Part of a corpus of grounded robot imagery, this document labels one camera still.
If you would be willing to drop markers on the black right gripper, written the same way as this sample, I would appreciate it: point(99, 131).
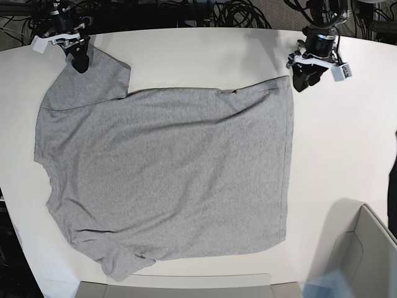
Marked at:
point(78, 48)

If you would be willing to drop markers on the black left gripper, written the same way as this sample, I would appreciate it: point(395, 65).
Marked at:
point(320, 45)

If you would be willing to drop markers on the grey T-shirt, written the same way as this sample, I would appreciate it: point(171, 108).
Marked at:
point(164, 174)

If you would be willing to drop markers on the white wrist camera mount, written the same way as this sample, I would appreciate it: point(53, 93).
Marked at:
point(39, 44)
point(340, 70)

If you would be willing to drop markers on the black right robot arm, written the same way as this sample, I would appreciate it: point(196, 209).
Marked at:
point(70, 24)

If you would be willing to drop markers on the black cable bundle background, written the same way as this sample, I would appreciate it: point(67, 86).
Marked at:
point(230, 14)

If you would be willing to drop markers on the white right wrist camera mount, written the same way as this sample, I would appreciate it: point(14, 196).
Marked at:
point(39, 44)

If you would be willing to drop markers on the grey chair right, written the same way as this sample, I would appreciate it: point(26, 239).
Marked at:
point(363, 261)

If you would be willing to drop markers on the grey chair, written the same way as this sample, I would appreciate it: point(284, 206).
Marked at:
point(363, 261)
point(246, 285)

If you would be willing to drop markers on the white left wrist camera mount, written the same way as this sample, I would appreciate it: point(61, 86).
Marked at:
point(340, 70)

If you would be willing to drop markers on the grey chair bottom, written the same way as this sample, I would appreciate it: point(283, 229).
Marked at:
point(246, 285)

